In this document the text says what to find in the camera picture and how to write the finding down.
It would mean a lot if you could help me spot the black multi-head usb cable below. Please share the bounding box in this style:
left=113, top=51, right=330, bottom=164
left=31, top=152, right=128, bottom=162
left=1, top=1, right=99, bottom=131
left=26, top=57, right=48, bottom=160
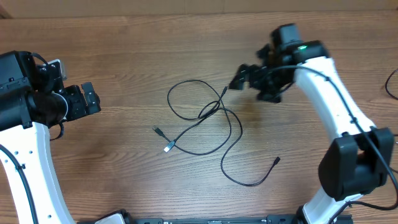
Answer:
left=163, top=86, right=281, bottom=187

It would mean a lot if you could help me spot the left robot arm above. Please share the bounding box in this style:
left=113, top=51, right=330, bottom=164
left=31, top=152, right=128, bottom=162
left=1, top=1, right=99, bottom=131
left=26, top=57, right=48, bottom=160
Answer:
left=1, top=51, right=101, bottom=223

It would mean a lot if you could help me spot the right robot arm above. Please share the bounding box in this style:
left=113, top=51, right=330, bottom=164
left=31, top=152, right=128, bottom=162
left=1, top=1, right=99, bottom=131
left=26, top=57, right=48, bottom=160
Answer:
left=229, top=24, right=397, bottom=223

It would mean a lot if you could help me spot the right camera cable black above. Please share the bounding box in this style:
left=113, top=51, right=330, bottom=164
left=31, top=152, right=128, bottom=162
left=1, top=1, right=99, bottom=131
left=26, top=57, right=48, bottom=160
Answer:
left=269, top=65, right=397, bottom=223

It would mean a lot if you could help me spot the camera cable black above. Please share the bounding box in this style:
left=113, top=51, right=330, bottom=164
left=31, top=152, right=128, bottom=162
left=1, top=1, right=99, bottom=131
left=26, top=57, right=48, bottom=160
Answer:
left=0, top=144, right=40, bottom=224
left=269, top=65, right=397, bottom=223

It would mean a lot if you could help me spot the left camera cable black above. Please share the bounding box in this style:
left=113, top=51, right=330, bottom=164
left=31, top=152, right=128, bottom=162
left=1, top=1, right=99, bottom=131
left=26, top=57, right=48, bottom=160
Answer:
left=0, top=144, right=40, bottom=224

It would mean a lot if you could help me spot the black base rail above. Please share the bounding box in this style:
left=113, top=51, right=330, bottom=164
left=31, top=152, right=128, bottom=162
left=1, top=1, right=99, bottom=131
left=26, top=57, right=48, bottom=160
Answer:
left=77, top=205, right=354, bottom=224

